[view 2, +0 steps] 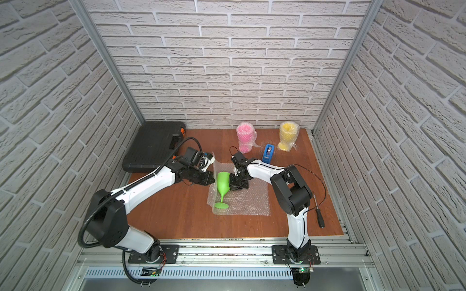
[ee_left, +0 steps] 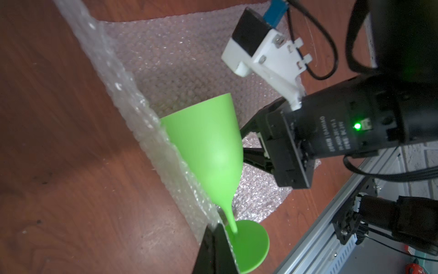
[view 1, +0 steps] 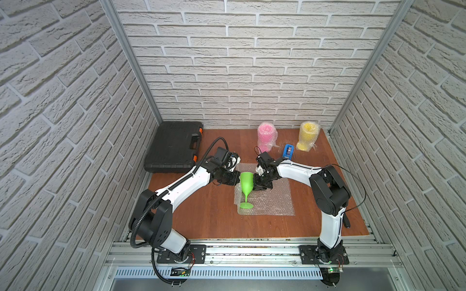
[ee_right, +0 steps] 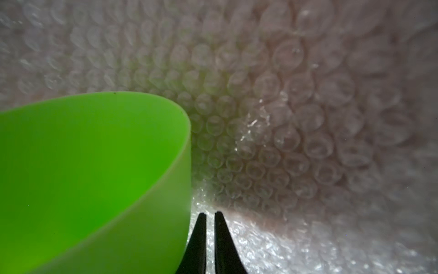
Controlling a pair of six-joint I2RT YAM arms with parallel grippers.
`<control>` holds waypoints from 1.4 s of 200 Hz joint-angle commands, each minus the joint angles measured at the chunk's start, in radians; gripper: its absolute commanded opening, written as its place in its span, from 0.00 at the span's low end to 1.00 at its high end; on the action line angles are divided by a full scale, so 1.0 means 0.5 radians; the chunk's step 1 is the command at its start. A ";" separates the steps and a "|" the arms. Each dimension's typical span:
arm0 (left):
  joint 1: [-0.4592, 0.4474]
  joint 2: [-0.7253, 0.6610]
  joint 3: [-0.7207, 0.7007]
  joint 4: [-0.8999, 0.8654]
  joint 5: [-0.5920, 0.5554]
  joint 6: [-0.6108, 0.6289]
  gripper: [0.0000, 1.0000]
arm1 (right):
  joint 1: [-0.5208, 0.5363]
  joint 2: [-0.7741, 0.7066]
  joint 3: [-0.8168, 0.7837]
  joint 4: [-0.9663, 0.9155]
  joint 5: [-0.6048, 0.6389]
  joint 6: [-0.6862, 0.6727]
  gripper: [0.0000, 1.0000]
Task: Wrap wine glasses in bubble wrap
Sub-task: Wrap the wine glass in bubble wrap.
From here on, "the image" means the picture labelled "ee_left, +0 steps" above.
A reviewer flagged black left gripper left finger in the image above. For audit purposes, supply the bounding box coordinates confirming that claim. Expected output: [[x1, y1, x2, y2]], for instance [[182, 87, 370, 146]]
[[192, 226, 216, 274]]

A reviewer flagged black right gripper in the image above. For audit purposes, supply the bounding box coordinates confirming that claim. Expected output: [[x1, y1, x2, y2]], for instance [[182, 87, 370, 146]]
[[240, 98, 315, 190]]

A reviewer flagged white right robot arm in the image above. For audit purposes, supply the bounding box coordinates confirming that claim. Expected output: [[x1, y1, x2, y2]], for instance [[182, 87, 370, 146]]
[[241, 1, 438, 189]]

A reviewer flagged green plastic wine glass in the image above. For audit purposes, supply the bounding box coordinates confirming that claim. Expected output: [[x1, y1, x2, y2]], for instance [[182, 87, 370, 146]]
[[162, 93, 270, 274]]

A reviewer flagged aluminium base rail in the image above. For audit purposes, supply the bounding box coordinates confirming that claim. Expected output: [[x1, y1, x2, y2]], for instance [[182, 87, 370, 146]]
[[275, 174, 408, 274]]

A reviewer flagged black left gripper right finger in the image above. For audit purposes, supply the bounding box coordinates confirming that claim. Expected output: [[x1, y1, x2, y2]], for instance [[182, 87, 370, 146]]
[[214, 224, 238, 274]]

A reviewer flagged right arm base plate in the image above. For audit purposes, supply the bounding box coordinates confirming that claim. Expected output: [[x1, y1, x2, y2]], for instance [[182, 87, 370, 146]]
[[332, 180, 378, 245]]

